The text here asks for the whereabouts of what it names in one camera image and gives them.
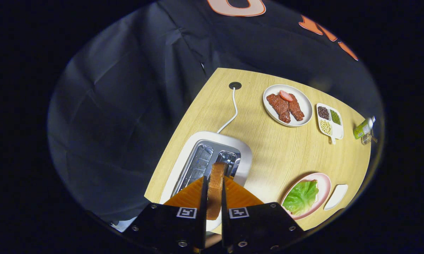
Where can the green and silver bottle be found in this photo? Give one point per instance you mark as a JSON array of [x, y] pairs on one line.
[[363, 128]]

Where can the cream toaster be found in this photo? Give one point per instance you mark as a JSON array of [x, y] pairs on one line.
[[197, 139]]

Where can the pile of dark beans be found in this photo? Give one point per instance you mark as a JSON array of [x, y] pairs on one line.
[[323, 113]]

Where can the pile of green beans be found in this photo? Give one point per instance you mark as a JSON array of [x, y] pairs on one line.
[[335, 117]]

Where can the plain bread slice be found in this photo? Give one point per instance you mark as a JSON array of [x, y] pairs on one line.
[[215, 190]]

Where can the red sausage slice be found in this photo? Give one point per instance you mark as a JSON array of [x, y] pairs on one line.
[[286, 95]]

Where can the pile of pale soybeans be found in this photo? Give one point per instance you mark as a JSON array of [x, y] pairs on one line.
[[325, 127]]

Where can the green lettuce leaf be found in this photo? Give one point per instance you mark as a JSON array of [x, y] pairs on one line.
[[300, 197]]

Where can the black backdrop cloth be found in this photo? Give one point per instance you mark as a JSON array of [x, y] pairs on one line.
[[127, 106]]

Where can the white divided dish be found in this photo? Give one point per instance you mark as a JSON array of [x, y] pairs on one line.
[[337, 130]]

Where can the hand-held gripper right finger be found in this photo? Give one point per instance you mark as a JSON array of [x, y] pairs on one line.
[[224, 197]]

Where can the brown meat piece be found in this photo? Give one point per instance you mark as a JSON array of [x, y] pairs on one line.
[[279, 107], [296, 109]]

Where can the white rounded square dish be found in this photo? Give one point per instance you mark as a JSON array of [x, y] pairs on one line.
[[336, 197]]

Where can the white round plate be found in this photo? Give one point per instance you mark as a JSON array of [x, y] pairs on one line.
[[303, 102]]

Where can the pink round plate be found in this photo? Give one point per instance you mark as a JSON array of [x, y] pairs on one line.
[[324, 187]]

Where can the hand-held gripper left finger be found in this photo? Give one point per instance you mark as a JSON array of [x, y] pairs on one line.
[[204, 197]]

